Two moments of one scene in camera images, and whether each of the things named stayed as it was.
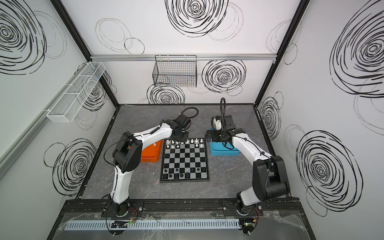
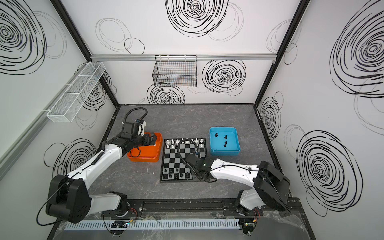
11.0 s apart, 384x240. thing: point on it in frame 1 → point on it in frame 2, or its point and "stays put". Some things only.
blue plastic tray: [222, 148] stays put
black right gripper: [221, 137] → [190, 158]
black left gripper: [182, 135] → [149, 139]
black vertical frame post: [83, 45] stays put
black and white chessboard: [186, 162] stays put
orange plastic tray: [152, 153] stays put
